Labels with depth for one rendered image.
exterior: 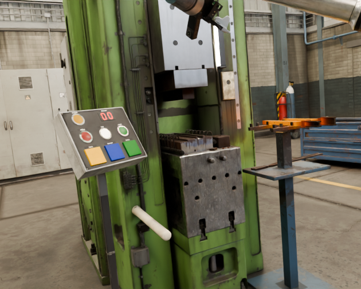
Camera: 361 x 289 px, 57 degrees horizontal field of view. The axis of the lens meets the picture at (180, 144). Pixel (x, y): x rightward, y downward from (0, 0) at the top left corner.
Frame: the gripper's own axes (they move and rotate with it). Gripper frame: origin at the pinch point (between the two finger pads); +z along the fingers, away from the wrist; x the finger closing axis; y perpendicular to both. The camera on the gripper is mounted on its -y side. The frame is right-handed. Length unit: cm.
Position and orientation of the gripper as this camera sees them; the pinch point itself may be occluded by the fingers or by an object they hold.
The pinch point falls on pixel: (216, 25)
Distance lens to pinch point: 147.2
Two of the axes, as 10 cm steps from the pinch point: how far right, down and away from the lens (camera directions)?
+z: 5.6, 0.0, 8.3
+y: 5.4, -7.6, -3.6
